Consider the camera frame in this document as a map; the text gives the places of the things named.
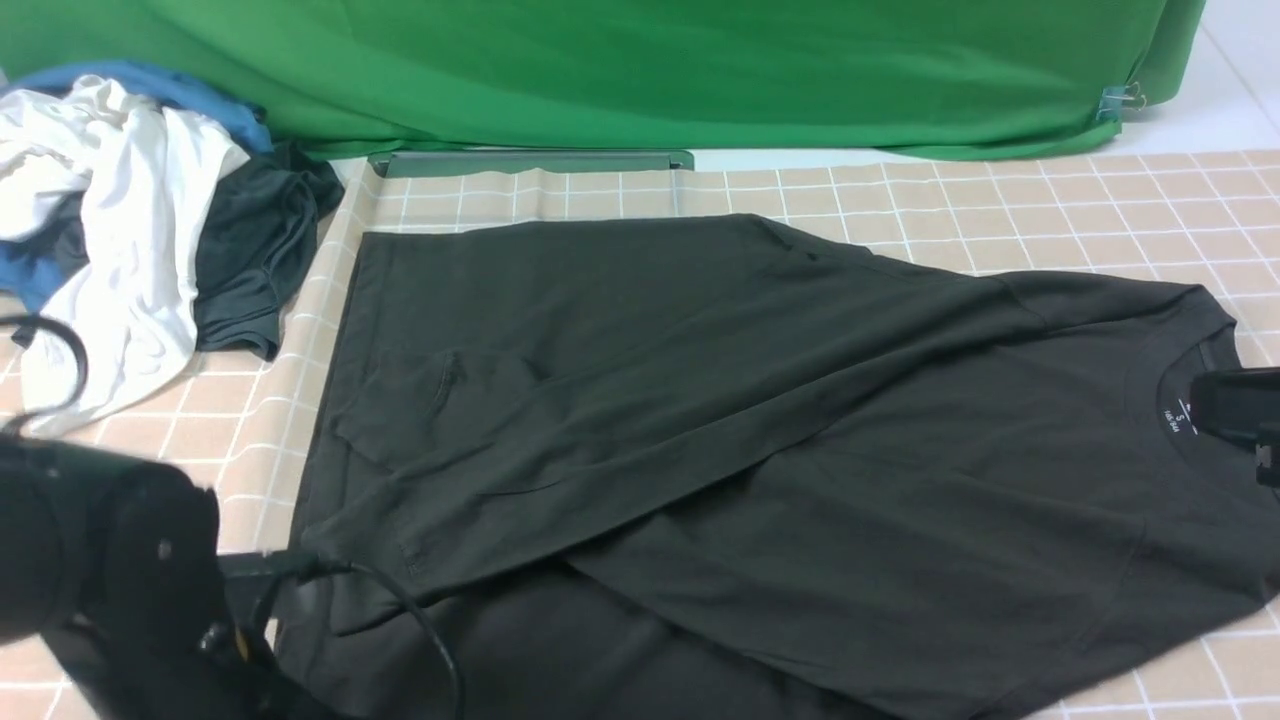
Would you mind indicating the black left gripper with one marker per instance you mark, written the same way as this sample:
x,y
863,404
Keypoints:
x,y
152,634

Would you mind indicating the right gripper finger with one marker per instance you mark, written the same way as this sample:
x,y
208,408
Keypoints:
x,y
1242,407

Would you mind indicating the dark gray long-sleeved shirt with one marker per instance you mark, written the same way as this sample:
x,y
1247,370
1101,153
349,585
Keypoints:
x,y
720,468

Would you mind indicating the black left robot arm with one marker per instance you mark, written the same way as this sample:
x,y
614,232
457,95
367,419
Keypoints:
x,y
38,558

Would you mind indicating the white crumpled shirt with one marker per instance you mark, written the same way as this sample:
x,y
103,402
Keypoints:
x,y
131,305

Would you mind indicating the beige checkered tablecloth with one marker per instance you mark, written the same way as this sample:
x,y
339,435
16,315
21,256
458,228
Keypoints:
x,y
242,426

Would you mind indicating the metal binder clip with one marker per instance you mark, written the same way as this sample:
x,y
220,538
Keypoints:
x,y
1118,101

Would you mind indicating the blue crumpled garment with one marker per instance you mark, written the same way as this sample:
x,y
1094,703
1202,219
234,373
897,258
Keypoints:
x,y
150,90

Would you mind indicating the dark teal crumpled garment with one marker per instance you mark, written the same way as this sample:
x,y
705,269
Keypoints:
x,y
259,240

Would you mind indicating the green backdrop cloth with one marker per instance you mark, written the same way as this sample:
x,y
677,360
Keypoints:
x,y
939,80

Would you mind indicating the green metal bar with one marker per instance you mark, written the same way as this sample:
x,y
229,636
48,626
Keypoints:
x,y
457,163

